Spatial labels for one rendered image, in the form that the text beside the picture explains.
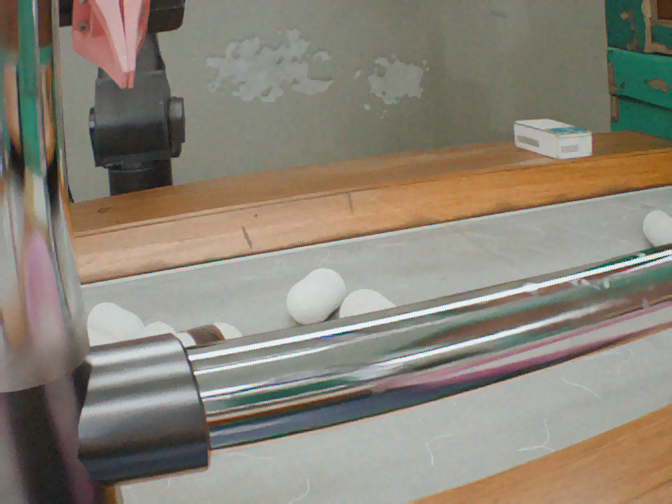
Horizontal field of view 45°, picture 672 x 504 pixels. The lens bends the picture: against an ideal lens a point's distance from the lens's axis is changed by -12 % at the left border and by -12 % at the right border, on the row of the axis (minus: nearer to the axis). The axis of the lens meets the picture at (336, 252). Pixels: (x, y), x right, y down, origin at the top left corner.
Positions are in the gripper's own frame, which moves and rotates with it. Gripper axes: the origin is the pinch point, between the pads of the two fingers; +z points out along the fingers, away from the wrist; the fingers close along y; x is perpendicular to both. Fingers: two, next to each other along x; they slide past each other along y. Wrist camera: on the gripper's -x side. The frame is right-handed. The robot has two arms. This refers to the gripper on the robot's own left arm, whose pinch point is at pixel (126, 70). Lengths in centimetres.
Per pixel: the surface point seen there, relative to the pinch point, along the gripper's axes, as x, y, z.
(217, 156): 156, 55, -123
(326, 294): 1.9, 6.7, 14.2
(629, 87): 14, 48, -8
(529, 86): 108, 125, -95
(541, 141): 11.1, 31.0, -0.3
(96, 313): 2.9, -3.7, 12.5
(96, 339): 1.0, -4.1, 14.9
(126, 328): 1.9, -2.6, 14.1
